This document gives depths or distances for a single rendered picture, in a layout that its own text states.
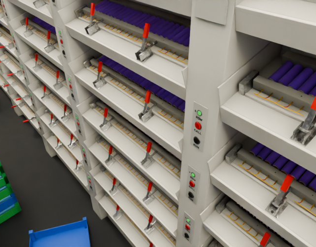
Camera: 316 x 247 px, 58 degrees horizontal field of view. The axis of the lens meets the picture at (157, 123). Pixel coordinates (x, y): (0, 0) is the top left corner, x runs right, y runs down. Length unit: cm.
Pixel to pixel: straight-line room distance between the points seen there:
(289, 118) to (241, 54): 15
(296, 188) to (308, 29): 34
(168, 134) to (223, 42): 35
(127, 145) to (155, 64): 42
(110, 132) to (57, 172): 104
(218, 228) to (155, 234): 47
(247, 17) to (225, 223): 55
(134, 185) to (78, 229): 68
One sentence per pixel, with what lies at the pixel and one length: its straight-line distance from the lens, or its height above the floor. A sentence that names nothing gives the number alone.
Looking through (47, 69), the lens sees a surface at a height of 77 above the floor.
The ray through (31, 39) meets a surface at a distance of 161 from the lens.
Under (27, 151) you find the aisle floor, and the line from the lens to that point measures 237.
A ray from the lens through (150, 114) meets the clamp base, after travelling 85.
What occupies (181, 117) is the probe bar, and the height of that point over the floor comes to 98.
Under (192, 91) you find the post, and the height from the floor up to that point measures 112.
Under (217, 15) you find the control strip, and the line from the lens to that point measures 53.
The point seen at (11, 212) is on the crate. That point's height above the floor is 3.
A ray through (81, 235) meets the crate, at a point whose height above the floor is 0.
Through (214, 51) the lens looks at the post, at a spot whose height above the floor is 123.
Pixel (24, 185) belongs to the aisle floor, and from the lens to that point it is 210.
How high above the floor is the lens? 143
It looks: 36 degrees down
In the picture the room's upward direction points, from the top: straight up
